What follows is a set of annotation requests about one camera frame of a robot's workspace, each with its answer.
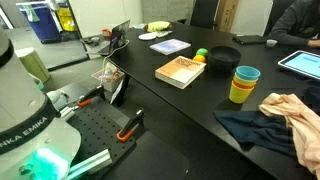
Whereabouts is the black clamp orange handle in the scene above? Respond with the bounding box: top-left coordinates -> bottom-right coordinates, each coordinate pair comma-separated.
76,84 -> 106,108
116,108 -> 145,144

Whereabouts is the small grey cup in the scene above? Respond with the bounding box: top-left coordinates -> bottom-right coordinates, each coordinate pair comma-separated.
265,38 -> 279,49

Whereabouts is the silver laptop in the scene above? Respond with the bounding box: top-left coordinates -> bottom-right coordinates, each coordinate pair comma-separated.
84,19 -> 132,57

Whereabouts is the light green plastic cup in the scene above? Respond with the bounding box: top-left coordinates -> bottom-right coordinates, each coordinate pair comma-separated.
233,74 -> 259,87

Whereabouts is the wooden block board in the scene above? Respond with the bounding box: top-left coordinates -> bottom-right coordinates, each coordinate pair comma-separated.
154,55 -> 207,90

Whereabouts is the person in grey sweater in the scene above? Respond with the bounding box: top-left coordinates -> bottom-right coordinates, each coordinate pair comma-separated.
267,0 -> 320,48

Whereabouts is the pink cloth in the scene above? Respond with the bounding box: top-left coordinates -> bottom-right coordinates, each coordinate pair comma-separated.
258,92 -> 320,180

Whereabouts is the aluminium extrusion bar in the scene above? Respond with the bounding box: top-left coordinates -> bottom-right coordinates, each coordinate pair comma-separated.
67,148 -> 113,180

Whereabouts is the white charger cable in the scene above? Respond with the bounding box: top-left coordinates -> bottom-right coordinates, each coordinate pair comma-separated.
100,39 -> 131,79

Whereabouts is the black office chair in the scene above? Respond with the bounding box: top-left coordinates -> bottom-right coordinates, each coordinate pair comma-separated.
177,0 -> 222,30

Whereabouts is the yellow cloth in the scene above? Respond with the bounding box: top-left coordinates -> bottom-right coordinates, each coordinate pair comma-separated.
144,20 -> 173,33

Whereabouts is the black bowl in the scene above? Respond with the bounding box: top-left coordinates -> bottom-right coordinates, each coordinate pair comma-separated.
210,59 -> 240,75
208,45 -> 242,66
209,56 -> 241,70

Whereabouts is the white plate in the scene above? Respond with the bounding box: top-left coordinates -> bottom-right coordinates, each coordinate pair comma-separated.
137,32 -> 158,42

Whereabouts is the brown cardboard box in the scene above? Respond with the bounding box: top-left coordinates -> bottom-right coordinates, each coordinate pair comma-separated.
214,0 -> 240,33

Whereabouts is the black tablet case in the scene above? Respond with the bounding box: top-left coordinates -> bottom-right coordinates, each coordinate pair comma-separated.
231,34 -> 268,46

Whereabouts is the white napkin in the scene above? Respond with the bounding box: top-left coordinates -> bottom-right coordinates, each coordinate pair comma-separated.
154,30 -> 174,38

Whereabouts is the toy orange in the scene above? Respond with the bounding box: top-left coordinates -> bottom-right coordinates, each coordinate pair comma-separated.
192,54 -> 207,64

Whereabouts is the blue and white book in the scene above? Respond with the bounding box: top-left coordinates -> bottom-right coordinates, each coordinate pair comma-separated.
149,38 -> 192,56

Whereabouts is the blue bin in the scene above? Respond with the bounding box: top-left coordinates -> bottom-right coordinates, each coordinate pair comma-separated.
15,1 -> 62,44

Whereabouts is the silver metal cylinder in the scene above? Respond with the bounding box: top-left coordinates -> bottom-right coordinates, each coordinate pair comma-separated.
59,105 -> 80,122

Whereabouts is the white framed tablet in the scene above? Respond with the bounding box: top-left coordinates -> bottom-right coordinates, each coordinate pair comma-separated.
277,49 -> 320,82

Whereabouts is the navy blue cloth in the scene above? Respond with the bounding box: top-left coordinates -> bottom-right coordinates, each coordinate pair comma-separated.
213,109 -> 298,158

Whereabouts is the orange plastic cup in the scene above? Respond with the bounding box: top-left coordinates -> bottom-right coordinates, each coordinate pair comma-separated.
231,79 -> 257,91

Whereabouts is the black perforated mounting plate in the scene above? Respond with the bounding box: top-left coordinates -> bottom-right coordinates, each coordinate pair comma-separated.
65,95 -> 138,163

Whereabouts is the pale green bin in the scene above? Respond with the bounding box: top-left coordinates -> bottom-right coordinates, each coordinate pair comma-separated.
14,46 -> 52,84

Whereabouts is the clear snack box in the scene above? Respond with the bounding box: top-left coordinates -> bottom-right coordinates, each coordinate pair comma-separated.
91,62 -> 126,93

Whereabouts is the yellow container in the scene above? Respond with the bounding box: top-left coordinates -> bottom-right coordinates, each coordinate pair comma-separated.
55,6 -> 78,33

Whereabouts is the small red cup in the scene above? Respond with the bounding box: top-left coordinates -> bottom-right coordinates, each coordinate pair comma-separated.
101,28 -> 113,38

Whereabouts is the blue plastic cup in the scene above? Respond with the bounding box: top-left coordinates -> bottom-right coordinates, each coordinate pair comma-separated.
235,65 -> 262,82

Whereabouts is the yellow plastic cup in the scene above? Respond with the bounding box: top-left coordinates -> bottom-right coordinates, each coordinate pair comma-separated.
228,81 -> 255,105

